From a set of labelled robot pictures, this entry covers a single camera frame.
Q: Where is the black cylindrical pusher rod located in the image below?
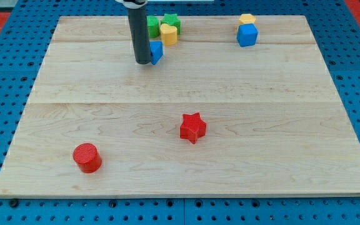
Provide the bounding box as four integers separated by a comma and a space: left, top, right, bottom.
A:
126, 0, 151, 64

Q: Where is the green star block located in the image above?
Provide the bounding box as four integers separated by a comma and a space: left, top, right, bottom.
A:
161, 13, 181, 34

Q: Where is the blue triangle block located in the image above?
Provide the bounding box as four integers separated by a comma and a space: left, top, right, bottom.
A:
150, 41, 163, 65

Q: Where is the red star block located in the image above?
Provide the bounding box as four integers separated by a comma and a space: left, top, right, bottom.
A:
179, 112, 207, 144

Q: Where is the green cube block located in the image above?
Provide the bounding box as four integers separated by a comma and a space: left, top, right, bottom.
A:
147, 16, 160, 39

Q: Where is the yellow heart block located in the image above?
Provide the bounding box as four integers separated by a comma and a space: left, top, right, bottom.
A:
160, 24, 178, 46

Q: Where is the yellow hexagon block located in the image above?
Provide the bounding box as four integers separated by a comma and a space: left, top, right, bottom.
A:
236, 14, 256, 31

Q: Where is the blue cube block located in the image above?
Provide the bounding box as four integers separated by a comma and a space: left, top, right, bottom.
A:
236, 23, 259, 47

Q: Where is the red cylinder block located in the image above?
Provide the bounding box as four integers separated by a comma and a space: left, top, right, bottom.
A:
72, 142, 102, 173

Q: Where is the light wooden board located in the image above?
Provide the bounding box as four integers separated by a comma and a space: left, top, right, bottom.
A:
0, 16, 360, 199

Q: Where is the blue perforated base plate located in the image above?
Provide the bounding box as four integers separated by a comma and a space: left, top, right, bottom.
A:
0, 1, 360, 224

